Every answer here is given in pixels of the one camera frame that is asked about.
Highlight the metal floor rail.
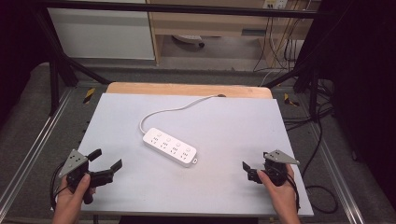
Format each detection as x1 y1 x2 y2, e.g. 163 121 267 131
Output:
308 122 366 224
0 89 75 213

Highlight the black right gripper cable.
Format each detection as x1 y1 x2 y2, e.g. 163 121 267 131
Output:
285 172 302 213

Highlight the black curtain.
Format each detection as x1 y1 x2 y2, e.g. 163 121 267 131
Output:
0 0 50 127
317 0 396 203

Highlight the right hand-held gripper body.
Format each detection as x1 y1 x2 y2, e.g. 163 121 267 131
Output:
261 149 301 188

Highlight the wooden table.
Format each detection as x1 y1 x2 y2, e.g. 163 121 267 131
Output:
106 81 274 100

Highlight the white power strip cable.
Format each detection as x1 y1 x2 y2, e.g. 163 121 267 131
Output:
138 93 227 135

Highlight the person's right hand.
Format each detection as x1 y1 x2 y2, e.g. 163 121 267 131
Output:
256 163 297 216

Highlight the bundle of hanging cables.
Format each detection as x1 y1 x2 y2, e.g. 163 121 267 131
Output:
252 8 312 73

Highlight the wooden desk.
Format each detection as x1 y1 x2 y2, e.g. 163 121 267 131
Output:
145 0 322 65

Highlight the black metal frame bar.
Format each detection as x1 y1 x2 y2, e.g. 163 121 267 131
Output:
36 0 332 20

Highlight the white table board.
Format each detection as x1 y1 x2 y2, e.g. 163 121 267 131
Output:
50 92 315 217

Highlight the white power strip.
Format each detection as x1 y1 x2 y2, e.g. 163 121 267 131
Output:
142 127 199 169

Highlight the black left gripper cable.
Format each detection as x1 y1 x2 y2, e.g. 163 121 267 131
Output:
49 161 69 211

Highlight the person's left hand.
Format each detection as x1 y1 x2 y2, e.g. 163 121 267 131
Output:
51 173 96 216

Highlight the white wall socket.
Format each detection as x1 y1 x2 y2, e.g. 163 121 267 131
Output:
262 0 289 10

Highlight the black floor cable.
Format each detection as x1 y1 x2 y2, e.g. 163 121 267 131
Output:
282 78 340 215

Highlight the white chair base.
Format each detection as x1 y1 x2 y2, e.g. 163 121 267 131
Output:
172 34 206 49

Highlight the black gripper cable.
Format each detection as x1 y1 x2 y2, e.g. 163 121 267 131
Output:
285 172 302 213
49 161 69 211

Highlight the black metal frame strut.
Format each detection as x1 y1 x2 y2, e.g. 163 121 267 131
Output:
33 8 112 117
264 18 325 121

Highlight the white cabinet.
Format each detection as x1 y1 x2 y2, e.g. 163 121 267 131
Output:
47 0 156 61

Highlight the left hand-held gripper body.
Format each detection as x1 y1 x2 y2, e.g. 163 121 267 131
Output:
58 148 110 205

